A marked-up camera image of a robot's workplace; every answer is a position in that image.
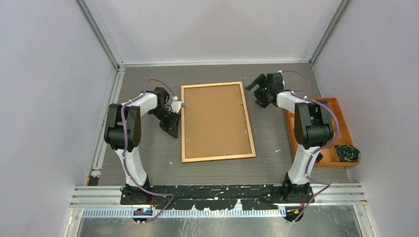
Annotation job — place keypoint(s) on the orange wooden compartment tray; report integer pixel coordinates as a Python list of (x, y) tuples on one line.
[(330, 156)]

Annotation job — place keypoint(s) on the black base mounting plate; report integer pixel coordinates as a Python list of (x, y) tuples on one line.
[(213, 197)]

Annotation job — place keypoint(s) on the aluminium rail at front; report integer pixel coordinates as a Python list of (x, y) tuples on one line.
[(104, 201)]

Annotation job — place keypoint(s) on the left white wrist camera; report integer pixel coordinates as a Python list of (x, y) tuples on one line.
[(177, 105)]

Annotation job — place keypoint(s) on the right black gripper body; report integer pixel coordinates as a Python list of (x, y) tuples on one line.
[(261, 94)]

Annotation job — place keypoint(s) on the blue yellow rolled item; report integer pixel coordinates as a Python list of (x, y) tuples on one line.
[(347, 153)]

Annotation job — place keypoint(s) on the orange wooden picture frame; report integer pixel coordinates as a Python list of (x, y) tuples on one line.
[(250, 130)]

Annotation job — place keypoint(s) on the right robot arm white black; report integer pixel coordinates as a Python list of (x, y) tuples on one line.
[(313, 130)]

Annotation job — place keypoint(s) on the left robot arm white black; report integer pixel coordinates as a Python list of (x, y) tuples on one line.
[(123, 133)]

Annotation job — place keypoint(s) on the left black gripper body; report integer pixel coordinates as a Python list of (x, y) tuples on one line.
[(165, 116)]

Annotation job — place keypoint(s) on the brown cardboard backing board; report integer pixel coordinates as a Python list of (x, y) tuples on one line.
[(216, 121)]

